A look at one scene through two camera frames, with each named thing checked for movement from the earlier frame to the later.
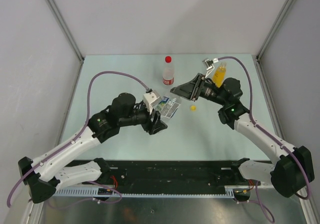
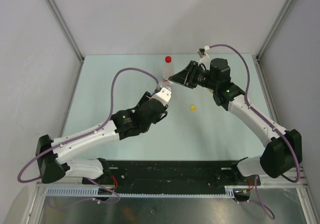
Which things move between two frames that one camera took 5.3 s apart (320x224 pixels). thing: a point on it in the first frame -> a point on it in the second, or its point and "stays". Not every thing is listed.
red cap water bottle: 168,72 stays
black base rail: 166,175 stays
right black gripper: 189,90 -> 186,77
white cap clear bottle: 167,107 -> 167,84
